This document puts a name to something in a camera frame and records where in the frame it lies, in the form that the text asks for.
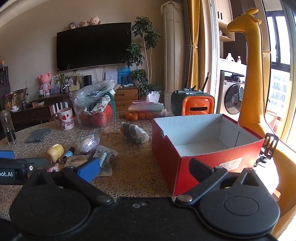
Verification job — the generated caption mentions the white printed snack packet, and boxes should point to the white printed snack packet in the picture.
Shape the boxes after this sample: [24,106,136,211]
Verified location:
[93,145,118,177]

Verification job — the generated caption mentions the yellow cake snack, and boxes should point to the yellow cake snack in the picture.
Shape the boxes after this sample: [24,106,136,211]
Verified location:
[75,133,100,154]

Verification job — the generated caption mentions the small blue label bottle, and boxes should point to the small blue label bottle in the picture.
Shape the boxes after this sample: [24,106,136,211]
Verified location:
[63,147,75,159]

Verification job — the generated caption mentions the yellow squishy toy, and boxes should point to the yellow squishy toy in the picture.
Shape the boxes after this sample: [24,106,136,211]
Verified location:
[46,144,64,163]

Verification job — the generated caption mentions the patterned tissue pack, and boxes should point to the patterned tissue pack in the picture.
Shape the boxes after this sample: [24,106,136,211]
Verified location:
[120,122,149,145]

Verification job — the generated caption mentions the cartoon face squishy toy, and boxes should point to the cartoon face squishy toy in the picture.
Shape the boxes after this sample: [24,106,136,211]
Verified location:
[47,163,64,173]

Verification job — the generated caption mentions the clear glass bottle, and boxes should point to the clear glass bottle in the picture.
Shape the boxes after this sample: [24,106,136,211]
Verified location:
[0,110,16,145]

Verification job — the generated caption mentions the grey folded cloth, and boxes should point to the grey folded cloth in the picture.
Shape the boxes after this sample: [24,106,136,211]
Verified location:
[26,128,51,143]

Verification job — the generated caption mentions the red cardboard box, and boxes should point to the red cardboard box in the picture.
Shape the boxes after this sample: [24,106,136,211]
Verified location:
[152,114,265,195]

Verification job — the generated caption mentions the dark wooden tv console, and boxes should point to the dark wooden tv console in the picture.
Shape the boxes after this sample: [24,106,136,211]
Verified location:
[11,93,73,132]

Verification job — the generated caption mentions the white strawberry mug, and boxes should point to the white strawberry mug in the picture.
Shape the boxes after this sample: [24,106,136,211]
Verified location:
[53,108,75,131]

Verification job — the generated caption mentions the orange tangerine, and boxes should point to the orange tangerine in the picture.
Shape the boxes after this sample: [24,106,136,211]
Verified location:
[130,114,138,121]
[125,113,132,120]
[138,113,146,120]
[145,113,153,120]

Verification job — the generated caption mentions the clear container with plastic bag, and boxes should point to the clear container with plastic bag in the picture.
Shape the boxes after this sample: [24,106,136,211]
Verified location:
[70,79,116,128]

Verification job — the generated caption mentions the orange green tissue box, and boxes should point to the orange green tissue box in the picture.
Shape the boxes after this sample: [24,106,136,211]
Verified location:
[171,90,215,116]

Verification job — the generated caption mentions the stack of colourful folders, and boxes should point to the stack of colourful folders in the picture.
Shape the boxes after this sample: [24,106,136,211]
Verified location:
[128,101,166,118]

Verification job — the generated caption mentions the metal slotted spatula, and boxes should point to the metal slotted spatula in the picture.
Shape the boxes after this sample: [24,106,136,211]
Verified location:
[254,133,279,167]

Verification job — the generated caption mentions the yellow giraffe plush chair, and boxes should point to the yellow giraffe plush chair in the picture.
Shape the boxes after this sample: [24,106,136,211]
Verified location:
[227,7,296,237]

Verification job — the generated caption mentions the wooden drawer cabinet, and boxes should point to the wooden drawer cabinet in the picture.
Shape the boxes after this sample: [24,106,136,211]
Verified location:
[114,86,138,111]

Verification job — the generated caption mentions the white washing machine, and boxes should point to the white washing machine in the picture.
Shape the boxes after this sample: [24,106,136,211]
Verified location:
[216,71,245,121]

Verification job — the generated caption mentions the pink pig plush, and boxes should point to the pink pig plush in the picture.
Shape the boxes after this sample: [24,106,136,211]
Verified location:
[39,73,51,96]

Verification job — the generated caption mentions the black speaker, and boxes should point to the black speaker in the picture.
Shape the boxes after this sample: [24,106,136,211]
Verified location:
[83,75,92,86]

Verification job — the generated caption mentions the framed photo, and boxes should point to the framed photo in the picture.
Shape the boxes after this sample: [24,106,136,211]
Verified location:
[67,74,81,91]

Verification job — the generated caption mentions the standing air conditioner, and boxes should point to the standing air conditioner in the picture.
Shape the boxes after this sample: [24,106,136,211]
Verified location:
[161,1,186,110]

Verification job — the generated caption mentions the plush toys on television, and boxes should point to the plush toys on television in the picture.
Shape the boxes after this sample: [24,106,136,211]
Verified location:
[68,16,101,30]

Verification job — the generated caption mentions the tall potted plant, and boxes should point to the tall potted plant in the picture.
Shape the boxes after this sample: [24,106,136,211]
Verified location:
[123,16,161,103]

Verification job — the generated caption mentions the yellow curtain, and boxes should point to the yellow curtain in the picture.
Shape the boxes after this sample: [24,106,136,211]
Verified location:
[182,0,201,90]

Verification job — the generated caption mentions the black wall television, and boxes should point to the black wall television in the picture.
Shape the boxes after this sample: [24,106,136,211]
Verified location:
[56,22,132,71]

